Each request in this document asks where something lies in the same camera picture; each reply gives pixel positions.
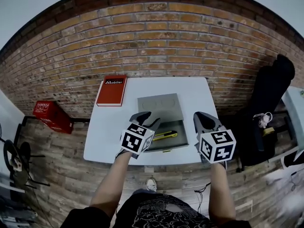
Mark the white side table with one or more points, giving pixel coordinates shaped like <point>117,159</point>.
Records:
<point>297,108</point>

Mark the person's black patterned shirt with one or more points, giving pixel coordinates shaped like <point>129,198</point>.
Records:
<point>161,212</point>

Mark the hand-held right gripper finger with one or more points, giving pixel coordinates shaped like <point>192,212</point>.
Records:
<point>211,123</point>
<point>199,126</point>

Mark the person's leg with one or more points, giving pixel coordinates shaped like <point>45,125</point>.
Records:
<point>295,158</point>
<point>143,192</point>

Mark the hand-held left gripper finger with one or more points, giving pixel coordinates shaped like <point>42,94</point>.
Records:
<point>140,118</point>
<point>154,126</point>

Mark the person's left forearm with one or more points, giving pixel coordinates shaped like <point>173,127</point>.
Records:
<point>111,182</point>

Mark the red hardcover book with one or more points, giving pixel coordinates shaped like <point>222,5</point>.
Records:
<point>110,94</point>

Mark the grey folded stand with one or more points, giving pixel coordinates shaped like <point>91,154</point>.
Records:
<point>12,212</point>

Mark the black office chair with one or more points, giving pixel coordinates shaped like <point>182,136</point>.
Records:
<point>268,84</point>

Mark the small white bag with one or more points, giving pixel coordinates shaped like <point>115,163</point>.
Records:
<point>262,121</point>

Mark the person's left leg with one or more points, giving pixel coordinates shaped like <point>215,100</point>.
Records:
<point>143,192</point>

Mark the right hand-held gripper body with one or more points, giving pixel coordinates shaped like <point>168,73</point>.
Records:
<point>218,147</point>

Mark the grey metal drawer box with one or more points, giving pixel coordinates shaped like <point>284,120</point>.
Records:
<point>161,103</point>

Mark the person's left white shoe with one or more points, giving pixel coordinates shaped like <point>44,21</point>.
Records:
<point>151,184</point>

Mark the person's right forearm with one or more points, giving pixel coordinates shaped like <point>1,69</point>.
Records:
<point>221,191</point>

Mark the yellow-green small object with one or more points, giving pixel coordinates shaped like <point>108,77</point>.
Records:
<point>268,131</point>

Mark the red cardboard box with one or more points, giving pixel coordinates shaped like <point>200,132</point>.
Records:
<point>52,115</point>

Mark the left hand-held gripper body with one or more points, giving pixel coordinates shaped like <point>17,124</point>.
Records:
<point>135,139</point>

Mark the yellow utility knife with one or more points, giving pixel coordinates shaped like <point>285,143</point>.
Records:
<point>166,134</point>

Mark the white square table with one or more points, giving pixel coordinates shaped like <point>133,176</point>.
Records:
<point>107,132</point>

